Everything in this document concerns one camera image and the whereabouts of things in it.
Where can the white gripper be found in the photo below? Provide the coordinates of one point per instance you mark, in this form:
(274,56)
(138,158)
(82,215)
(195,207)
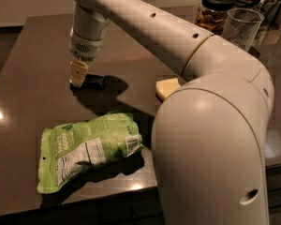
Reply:
(85,48)

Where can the yellow sponge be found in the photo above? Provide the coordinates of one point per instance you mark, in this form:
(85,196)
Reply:
(165,88)

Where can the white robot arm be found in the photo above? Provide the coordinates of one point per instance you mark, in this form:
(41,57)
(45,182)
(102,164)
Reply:
(208,137)

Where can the dark chocolate rxbar wrapper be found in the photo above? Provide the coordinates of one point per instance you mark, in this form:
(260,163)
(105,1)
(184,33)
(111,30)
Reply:
(91,81)

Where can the dark drawer cabinet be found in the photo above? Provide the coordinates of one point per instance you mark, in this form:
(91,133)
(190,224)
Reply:
(133,208)

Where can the green snack bag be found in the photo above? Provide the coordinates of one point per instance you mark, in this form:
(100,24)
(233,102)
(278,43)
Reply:
(71,149)

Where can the glass jar with black lid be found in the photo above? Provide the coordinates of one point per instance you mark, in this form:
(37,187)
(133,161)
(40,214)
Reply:
(212,14)

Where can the clear plastic measuring cup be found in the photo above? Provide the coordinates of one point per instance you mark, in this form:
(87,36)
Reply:
(241,26)

